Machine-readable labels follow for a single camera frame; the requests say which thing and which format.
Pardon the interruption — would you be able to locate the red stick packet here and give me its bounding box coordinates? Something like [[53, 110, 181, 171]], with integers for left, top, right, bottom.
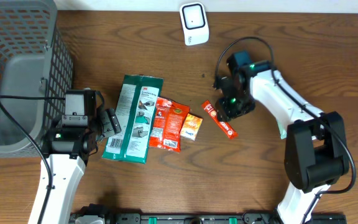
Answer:
[[202, 100, 238, 139]]

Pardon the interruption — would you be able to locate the orange white small packet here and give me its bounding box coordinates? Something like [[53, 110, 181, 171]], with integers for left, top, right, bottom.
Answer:
[[180, 113, 203, 141]]

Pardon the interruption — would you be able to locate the mint green snack packet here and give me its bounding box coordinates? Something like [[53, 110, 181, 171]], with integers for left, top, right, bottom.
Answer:
[[277, 120, 287, 139]]

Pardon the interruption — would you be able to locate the green white packet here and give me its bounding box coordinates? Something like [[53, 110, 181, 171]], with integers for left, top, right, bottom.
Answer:
[[102, 75, 163, 164]]

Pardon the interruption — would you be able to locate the red snack bag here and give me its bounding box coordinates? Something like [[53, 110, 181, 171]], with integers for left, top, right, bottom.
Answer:
[[149, 97, 190, 152]]

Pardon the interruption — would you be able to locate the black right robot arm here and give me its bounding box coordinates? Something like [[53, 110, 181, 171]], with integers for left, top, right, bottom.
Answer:
[[214, 51, 354, 223]]

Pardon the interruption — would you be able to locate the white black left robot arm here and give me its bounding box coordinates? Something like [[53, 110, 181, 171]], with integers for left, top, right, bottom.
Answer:
[[29, 90, 121, 223]]

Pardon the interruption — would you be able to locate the white barcode scanner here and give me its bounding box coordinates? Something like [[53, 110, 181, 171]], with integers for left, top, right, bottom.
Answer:
[[179, 2, 209, 46]]

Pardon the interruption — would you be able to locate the grey plastic mesh basket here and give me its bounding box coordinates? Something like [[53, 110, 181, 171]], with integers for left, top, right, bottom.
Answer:
[[0, 0, 73, 157]]

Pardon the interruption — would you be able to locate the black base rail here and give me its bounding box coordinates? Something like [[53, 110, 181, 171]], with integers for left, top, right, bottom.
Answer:
[[68, 212, 347, 224]]

